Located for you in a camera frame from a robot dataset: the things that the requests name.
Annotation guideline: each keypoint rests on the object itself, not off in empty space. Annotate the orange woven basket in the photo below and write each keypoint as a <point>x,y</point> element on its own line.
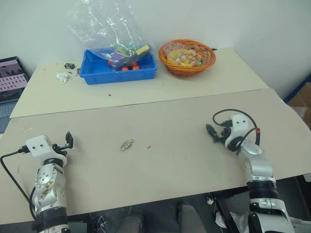
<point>187,70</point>

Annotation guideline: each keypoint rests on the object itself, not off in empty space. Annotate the purple toy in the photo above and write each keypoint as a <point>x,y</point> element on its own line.
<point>117,58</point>

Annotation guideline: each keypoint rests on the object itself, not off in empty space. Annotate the small black box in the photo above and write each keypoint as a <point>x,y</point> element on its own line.
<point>69,65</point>

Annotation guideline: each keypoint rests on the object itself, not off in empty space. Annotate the clear plastic bag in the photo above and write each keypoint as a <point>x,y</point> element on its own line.
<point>104,26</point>

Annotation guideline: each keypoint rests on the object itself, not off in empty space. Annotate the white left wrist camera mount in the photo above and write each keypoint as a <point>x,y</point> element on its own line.
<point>39,146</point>

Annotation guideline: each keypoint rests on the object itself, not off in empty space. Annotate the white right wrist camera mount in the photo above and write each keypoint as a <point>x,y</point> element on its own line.
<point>240,123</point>

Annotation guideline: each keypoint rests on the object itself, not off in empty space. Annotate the blue plastic bin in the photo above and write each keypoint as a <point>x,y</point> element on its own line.
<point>116,75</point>

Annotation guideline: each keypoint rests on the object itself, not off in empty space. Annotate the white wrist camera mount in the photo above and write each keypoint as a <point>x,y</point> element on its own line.
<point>39,146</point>
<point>240,123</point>

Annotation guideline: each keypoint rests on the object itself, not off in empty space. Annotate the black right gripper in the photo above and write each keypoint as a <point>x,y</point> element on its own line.
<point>225,136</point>

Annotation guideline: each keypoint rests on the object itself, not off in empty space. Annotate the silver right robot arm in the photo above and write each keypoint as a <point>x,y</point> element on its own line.
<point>258,167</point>

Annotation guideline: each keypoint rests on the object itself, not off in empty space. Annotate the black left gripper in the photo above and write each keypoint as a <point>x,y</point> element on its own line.
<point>60,147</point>

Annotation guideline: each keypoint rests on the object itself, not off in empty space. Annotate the crumpled white tissue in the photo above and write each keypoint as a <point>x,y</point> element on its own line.
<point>62,77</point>

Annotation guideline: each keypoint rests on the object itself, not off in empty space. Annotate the black metal frame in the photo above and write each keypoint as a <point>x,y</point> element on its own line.
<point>227,213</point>

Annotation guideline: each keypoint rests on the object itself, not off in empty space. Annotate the wrapped plate of candies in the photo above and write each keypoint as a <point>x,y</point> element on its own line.
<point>184,58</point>

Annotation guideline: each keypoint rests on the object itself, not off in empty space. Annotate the yellow sponge block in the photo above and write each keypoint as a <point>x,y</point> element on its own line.
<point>143,50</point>

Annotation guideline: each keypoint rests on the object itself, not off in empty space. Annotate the brown cardboard box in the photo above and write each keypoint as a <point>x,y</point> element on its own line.
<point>302,102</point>

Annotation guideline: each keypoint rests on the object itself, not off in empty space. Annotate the open laptop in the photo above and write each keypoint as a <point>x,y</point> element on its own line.
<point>11,82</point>

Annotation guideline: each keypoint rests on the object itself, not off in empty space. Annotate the blue crate edge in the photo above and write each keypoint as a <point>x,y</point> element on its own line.
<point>295,88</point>

